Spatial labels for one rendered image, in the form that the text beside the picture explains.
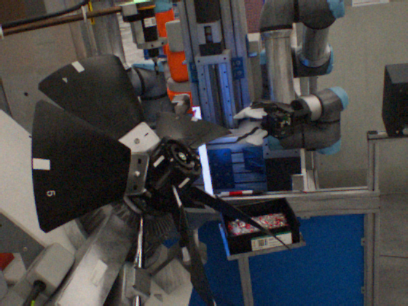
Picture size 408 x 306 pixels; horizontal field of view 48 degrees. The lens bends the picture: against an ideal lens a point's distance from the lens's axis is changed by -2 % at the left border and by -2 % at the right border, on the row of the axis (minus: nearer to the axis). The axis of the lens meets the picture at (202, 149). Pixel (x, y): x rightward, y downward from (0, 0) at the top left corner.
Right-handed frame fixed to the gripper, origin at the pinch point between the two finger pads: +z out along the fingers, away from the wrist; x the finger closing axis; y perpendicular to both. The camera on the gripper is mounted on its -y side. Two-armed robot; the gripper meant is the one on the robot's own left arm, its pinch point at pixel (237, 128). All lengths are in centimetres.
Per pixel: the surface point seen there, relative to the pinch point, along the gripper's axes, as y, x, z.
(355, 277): 11, 67, -38
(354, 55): -96, 33, -141
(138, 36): 2.0, -30.3, 24.1
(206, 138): -0.5, 0.3, 9.1
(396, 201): -65, 126, -155
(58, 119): 18, -24, 47
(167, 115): -18.6, -0.9, 11.9
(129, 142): 4.6, -8.1, 31.1
